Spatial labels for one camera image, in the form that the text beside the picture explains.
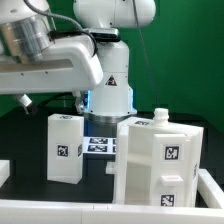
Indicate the white front border rail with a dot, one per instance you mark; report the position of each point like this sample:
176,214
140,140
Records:
33,212

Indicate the white cabinet door panel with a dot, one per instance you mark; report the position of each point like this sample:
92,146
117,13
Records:
173,171

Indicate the white paper with markers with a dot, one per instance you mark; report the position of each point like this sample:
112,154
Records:
99,145

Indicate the white left border rail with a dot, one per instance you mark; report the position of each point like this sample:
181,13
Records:
4,171

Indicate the white right border rail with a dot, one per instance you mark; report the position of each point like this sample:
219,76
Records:
210,191

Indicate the black camera on stand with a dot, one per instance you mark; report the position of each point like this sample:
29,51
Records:
104,34

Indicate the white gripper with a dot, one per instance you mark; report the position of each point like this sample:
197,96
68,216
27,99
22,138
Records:
69,65

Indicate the white border rail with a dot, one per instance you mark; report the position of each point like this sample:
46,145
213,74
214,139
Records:
33,212
210,191
4,171

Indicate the white cabinet top block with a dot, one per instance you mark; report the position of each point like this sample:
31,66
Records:
64,151

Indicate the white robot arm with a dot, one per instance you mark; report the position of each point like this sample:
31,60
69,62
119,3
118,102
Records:
27,28

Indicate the white cabinet box body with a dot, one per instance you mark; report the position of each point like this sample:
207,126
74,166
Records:
133,161

